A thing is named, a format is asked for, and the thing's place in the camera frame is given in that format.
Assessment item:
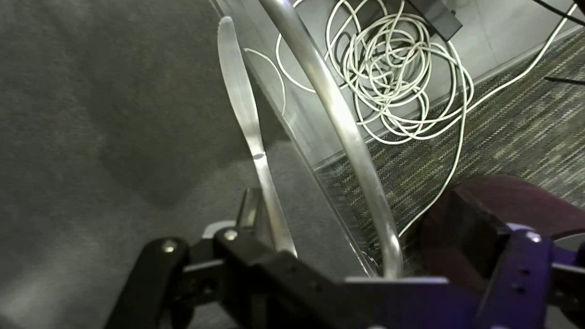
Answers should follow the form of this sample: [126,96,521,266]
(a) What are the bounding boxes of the dark red chair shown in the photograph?
[418,174,585,246]

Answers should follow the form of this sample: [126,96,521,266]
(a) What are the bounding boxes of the black power box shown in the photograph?
[405,0,464,39]

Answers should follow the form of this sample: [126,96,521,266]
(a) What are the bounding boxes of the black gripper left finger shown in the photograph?
[102,189,349,329]

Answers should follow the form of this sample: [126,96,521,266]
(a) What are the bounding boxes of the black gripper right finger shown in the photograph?
[418,189,585,329]

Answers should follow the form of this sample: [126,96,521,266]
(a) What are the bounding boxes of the curved silver dishwasher handle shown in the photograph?
[257,0,404,282]

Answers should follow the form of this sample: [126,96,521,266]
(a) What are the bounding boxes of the silver knife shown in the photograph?
[215,15,299,258]

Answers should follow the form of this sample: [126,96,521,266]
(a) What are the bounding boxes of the coiled white cable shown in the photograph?
[272,0,581,240]

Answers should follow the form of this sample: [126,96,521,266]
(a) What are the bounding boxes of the black floor cable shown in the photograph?
[542,76,585,88]
[533,0,585,28]

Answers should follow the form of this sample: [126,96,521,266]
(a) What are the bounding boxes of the stainless steel dishwasher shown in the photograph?
[208,0,391,280]

